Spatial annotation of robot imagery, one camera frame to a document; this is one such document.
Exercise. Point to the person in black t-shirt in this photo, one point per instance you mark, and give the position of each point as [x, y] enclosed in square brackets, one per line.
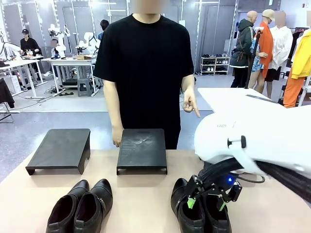
[143, 72]

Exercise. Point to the white desk with small items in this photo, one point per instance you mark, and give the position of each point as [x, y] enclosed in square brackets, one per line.
[19, 63]

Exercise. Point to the white desk with cardboard box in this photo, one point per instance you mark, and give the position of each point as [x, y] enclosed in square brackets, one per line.
[73, 60]

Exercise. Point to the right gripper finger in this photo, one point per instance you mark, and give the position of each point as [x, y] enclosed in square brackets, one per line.
[234, 193]
[193, 187]

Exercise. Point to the mannequin in orange top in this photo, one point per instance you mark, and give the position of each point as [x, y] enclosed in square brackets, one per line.
[263, 48]

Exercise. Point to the black garment on chair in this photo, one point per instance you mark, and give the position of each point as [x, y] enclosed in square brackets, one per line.
[6, 93]

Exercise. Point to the person's left forearm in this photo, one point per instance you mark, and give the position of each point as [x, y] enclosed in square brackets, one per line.
[187, 82]

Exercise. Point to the orange trousers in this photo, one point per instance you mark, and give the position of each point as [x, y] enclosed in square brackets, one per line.
[292, 92]

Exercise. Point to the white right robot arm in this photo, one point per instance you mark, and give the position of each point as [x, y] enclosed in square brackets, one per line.
[262, 136]

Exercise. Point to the cardboard box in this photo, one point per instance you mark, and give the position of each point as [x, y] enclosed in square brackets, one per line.
[83, 57]

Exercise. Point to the person's left hand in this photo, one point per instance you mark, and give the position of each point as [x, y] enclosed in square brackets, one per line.
[189, 102]

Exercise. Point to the grey plastic stool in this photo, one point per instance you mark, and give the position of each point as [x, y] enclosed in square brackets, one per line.
[85, 87]

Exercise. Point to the large white table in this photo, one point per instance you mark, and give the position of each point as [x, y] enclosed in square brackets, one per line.
[228, 99]

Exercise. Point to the person in blue shirt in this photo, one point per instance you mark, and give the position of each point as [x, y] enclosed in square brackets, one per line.
[103, 30]

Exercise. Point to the plain black shoe stand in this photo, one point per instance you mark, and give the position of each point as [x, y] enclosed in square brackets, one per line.
[60, 148]

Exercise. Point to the person in black cap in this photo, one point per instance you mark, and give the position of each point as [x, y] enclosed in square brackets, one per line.
[29, 46]

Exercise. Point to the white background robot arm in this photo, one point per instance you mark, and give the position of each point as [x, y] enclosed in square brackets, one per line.
[57, 34]
[88, 42]

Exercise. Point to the scratched black shoe stand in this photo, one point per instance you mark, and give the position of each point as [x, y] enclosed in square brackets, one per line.
[142, 149]

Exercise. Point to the seated person in white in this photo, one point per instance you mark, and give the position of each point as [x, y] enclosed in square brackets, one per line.
[58, 49]

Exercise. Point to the person's right hand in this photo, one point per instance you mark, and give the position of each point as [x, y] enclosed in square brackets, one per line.
[117, 137]

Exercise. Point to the person's right forearm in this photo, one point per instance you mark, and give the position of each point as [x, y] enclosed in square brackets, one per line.
[113, 104]

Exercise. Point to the yellow hanging garment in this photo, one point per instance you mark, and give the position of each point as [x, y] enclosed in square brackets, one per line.
[302, 55]

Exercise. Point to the wooden shoe rack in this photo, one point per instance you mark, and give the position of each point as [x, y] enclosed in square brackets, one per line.
[215, 65]

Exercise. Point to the mannequin in dark green jacket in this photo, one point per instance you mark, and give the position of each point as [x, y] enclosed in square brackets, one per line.
[243, 48]

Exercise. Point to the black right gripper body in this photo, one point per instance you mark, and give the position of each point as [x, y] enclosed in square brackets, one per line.
[226, 185]

